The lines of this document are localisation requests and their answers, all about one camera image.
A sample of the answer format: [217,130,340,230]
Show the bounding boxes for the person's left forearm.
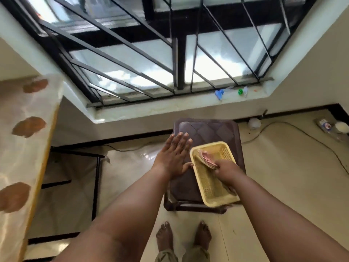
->
[53,167,175,262]

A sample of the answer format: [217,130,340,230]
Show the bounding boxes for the black metal table frame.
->
[27,147,106,244]

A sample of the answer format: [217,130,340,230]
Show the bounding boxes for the black window frame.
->
[63,0,289,92]

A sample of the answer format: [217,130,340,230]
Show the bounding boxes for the olive trousers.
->
[154,245,211,262]

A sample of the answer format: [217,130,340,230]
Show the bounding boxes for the person's right hand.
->
[212,160,242,190]

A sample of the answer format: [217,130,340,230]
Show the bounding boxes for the person's foot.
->
[194,220,212,251]
[156,221,174,252]

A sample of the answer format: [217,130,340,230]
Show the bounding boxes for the person's left foot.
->
[156,221,174,252]

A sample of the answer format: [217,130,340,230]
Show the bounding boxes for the stack of pink banknotes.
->
[197,149,219,170]

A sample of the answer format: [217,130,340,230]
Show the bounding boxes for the person's left hand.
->
[152,132,195,181]

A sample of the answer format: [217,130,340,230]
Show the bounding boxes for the clear plastic bottle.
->
[317,118,349,143]

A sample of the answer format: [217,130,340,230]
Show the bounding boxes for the person's right foot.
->
[194,220,212,251]

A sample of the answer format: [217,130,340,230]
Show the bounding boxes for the yellow plastic basket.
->
[189,142,241,208]

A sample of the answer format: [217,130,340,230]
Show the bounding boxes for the brown plastic stool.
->
[164,118,247,215]

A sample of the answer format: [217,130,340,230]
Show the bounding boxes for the black metal window grille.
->
[5,0,319,108]

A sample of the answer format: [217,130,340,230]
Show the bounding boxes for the white round bulb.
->
[248,117,263,131]

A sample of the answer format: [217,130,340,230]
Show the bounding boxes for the thin black cable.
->
[103,141,164,152]

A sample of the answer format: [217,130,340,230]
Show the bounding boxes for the person's right forearm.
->
[228,169,349,262]

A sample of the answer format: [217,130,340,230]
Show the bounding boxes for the cream tablecloth with brown spots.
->
[0,74,65,262]

